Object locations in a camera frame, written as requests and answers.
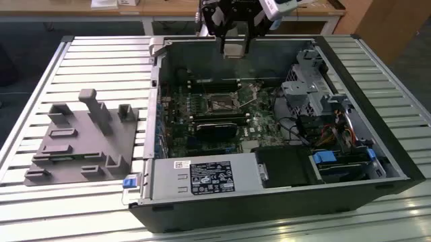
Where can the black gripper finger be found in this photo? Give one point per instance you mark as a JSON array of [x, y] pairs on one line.
[[249, 44], [210, 22]]

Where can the silver square CPU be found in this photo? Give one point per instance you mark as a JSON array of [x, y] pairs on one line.
[[233, 51]]

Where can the metal CPU socket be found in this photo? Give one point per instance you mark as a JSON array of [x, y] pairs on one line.
[[221, 103]]

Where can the white box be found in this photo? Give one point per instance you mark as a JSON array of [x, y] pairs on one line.
[[130, 2], [105, 4]]

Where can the metal drive cage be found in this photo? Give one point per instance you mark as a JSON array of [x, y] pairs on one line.
[[304, 98]]

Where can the green RAM stick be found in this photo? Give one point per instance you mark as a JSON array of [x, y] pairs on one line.
[[220, 120], [65, 158]]

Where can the green motherboard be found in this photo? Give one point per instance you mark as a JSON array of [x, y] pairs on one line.
[[266, 126]]

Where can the black graphics card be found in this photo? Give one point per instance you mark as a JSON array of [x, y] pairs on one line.
[[216, 131]]

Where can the silver chipset heatsink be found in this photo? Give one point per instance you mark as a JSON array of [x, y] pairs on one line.
[[252, 145]]

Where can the wooden cabinet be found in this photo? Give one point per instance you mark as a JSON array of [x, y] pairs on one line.
[[388, 30]]

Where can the wooden desk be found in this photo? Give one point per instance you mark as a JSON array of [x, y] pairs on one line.
[[52, 11]]

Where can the black plastic drive cover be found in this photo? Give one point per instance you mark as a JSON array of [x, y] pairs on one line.
[[286, 166]]

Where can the blue disk carrier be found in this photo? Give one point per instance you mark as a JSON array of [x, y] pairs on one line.
[[324, 157]]

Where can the silver power supply unit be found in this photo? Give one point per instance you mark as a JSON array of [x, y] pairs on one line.
[[169, 174]]

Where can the blue plastic clip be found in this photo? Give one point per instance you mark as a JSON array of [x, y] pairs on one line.
[[370, 154]]

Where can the black hard disk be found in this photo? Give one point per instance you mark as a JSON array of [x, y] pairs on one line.
[[341, 170]]

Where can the grey plastic parts rack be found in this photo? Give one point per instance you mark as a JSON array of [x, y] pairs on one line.
[[85, 141]]

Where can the blue case latch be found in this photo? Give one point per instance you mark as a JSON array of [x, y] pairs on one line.
[[130, 182]]

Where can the black open PC case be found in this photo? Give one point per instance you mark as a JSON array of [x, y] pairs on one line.
[[236, 214]]

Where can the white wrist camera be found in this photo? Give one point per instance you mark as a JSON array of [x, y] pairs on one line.
[[278, 8]]

